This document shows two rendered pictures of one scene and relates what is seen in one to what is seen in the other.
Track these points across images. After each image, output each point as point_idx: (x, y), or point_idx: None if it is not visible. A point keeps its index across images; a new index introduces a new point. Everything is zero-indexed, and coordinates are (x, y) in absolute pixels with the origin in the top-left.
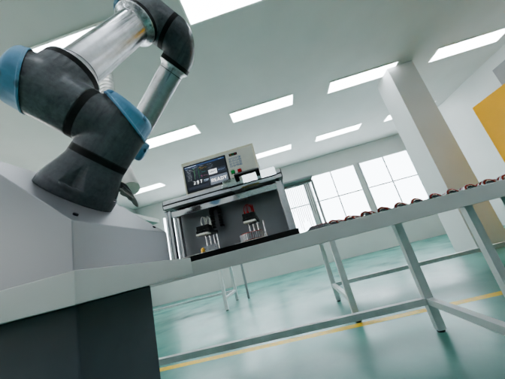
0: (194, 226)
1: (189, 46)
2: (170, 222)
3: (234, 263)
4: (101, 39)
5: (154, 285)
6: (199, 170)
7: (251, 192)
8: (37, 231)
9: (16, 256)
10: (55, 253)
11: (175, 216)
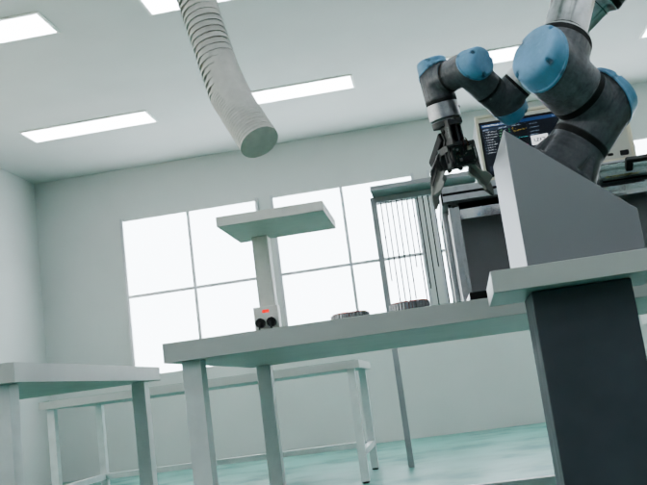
0: (479, 241)
1: None
2: (459, 226)
3: (639, 293)
4: (589, 0)
5: (513, 313)
6: (512, 134)
7: (619, 188)
8: (606, 214)
9: (588, 232)
10: (627, 233)
11: (468, 217)
